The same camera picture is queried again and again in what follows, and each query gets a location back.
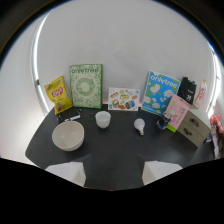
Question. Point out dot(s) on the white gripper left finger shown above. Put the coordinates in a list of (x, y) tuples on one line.
[(68, 170)]

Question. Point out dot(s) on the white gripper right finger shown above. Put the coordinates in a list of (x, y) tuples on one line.
[(156, 170)]

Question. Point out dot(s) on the white light bulb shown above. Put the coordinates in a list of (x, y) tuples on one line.
[(139, 125)]

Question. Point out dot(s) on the beige ceramic bowl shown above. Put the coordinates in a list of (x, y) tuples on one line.
[(67, 136)]

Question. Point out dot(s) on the small dark blue can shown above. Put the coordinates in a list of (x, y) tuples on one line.
[(163, 121)]

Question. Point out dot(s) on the black notebook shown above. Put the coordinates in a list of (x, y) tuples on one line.
[(67, 114)]

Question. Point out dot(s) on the beige mini drawer cabinet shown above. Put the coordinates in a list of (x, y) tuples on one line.
[(194, 128)]

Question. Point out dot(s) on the pink and green box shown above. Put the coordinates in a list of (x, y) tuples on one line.
[(177, 112)]

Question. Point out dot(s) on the translucent white plastic cup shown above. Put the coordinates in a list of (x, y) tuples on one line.
[(102, 119)]

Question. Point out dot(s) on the red and white cloth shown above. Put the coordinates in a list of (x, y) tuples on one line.
[(217, 133)]

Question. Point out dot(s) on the yellow chips bag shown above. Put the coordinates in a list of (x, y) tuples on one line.
[(59, 95)]

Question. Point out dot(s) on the white food picture card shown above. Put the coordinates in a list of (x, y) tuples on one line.
[(123, 99)]

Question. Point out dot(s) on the black bag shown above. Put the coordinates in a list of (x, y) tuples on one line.
[(187, 90)]

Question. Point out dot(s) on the white and red carton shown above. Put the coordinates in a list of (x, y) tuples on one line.
[(200, 95)]

